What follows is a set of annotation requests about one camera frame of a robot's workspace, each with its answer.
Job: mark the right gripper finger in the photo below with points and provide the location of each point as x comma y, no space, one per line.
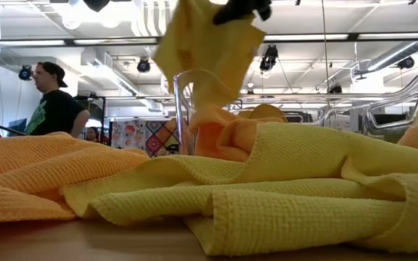
232,10
239,16

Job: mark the black ceiling spotlight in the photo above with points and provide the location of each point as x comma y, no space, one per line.
406,62
269,59
143,65
336,88
25,72

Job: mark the white ceiling conduit bundle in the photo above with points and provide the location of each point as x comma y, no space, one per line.
147,21

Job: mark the long linear ceiling light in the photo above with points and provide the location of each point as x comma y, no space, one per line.
339,36

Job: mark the clear plastic basket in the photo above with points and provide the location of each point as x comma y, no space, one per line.
180,108
321,105

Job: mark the person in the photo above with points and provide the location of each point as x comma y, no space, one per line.
92,134
60,112

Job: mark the black computer monitor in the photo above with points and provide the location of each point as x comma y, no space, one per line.
17,125

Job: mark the colourful patchwork quilt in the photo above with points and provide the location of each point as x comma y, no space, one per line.
158,137

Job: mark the white rectangular ceiling duct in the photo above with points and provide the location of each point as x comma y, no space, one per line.
103,69

